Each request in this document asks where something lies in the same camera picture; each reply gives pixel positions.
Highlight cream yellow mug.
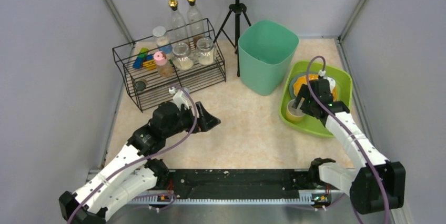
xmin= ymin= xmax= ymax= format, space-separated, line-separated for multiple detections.
xmin=285 ymin=100 xmax=306 ymax=124

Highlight yellow scalloped plate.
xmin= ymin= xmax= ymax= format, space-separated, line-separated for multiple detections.
xmin=289 ymin=74 xmax=338 ymax=101

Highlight pink lid spice jar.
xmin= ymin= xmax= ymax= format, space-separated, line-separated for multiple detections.
xmin=153 ymin=51 xmax=174 ymax=77

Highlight black lid spice jar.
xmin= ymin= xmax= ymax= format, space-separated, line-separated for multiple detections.
xmin=135 ymin=79 xmax=147 ymax=92

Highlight large clear glass jar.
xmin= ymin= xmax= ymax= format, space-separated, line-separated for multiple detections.
xmin=173 ymin=43 xmax=194 ymax=70

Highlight blue label jar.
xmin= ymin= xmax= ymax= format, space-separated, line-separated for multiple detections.
xmin=152 ymin=26 xmax=173 ymax=59

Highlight oil bottle gold cap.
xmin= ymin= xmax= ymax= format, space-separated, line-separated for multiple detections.
xmin=168 ymin=0 xmax=190 ymax=46
xmin=187 ymin=0 xmax=205 ymax=45

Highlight grey-blue plate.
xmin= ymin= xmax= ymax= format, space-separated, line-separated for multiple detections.
xmin=288 ymin=73 xmax=307 ymax=99

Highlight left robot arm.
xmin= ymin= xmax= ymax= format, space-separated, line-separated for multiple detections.
xmin=58 ymin=101 xmax=221 ymax=223

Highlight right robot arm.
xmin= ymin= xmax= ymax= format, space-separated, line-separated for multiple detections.
xmin=292 ymin=78 xmax=406 ymax=215

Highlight green plastic tub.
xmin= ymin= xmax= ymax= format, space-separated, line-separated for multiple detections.
xmin=279 ymin=60 xmax=353 ymax=138

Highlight teal plastic bin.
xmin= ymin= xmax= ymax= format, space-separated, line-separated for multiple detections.
xmin=238 ymin=20 xmax=299 ymax=96

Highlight colourful toy blocks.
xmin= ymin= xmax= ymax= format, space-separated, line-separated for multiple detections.
xmin=133 ymin=47 xmax=157 ymax=70

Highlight black tripod stand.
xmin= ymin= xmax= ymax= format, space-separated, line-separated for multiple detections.
xmin=213 ymin=0 xmax=252 ymax=77

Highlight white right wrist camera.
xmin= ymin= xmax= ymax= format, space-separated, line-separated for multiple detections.
xmin=318 ymin=69 xmax=336 ymax=92

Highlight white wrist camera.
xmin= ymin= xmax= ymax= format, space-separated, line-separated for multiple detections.
xmin=169 ymin=87 xmax=191 ymax=109
xmin=318 ymin=69 xmax=336 ymax=92

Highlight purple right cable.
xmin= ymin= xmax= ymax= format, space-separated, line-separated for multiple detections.
xmin=306 ymin=55 xmax=392 ymax=224

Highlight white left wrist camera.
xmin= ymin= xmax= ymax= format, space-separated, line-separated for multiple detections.
xmin=169 ymin=87 xmax=191 ymax=109

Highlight black wire rack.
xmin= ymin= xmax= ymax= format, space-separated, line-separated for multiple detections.
xmin=112 ymin=35 xmax=227 ymax=111

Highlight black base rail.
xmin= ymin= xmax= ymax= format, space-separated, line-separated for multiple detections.
xmin=87 ymin=166 xmax=384 ymax=211

